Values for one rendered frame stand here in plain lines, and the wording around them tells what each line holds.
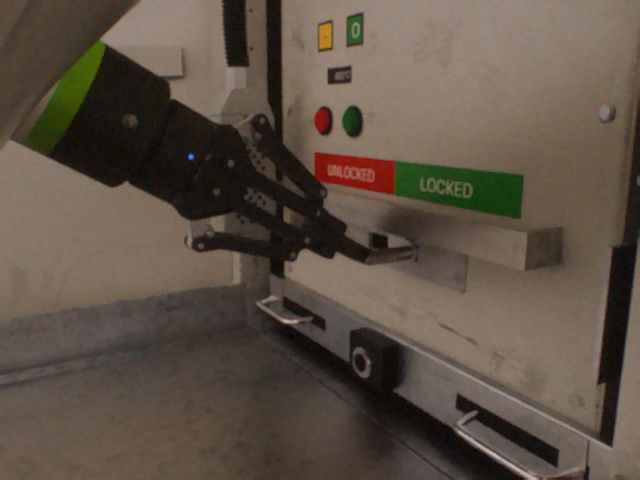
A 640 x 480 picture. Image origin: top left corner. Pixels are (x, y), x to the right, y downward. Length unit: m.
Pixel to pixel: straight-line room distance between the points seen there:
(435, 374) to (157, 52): 0.57
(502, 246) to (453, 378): 0.16
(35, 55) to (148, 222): 0.74
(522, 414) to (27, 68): 0.43
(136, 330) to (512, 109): 0.54
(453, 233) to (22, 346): 0.53
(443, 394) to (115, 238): 0.55
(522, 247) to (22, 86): 0.34
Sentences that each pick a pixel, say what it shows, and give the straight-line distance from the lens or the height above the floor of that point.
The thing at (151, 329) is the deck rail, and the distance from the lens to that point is 0.82.
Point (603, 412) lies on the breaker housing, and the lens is 0.48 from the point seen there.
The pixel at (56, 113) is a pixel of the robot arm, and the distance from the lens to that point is 0.42.
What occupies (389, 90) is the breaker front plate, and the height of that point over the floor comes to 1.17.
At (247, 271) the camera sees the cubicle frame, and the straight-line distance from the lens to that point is 0.87.
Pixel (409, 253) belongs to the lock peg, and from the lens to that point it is 0.58.
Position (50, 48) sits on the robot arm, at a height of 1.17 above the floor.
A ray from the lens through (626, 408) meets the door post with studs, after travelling 0.42.
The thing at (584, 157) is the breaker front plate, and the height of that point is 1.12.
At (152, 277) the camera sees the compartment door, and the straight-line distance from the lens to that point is 0.93.
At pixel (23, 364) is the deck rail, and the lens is 0.80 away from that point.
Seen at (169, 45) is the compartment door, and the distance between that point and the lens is 0.90.
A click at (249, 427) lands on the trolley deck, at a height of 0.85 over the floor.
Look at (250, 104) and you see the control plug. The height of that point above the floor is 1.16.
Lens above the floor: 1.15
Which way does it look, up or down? 13 degrees down
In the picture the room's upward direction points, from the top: straight up
